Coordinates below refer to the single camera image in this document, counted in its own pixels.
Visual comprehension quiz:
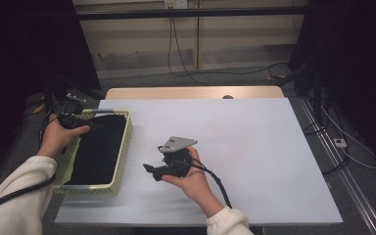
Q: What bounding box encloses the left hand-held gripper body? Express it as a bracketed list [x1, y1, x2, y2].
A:
[57, 93, 88, 130]

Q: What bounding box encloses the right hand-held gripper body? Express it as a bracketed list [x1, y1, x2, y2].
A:
[157, 135, 199, 178]

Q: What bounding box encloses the black cloth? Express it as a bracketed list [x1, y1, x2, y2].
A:
[66, 114, 127, 186]

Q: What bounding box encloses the pale yellow plastic basket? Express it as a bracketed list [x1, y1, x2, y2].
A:
[52, 108, 134, 197]

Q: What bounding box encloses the person's left hand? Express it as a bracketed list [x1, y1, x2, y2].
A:
[37, 114, 91, 162]

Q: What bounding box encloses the person's right hand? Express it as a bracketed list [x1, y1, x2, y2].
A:
[161, 146, 226, 218]

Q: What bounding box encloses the wooden table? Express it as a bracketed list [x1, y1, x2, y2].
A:
[105, 85, 286, 100]

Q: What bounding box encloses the black curtain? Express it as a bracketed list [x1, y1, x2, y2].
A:
[288, 0, 376, 168]
[0, 0, 101, 179]

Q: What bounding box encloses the background desk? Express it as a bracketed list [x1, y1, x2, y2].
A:
[71, 0, 309, 22]

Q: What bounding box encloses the black metal stand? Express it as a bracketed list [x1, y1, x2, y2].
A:
[302, 58, 328, 132]

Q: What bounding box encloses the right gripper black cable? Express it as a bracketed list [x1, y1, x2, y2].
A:
[170, 158, 233, 210]

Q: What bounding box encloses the black wall cable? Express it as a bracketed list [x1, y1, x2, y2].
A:
[166, 8, 210, 87]
[171, 16, 290, 76]

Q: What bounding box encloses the white wall socket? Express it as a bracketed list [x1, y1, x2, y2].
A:
[164, 0, 189, 10]

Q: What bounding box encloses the metal floor rail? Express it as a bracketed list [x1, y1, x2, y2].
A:
[298, 97, 376, 235]

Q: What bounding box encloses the white floor cable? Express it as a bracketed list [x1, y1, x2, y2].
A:
[320, 107, 376, 170]

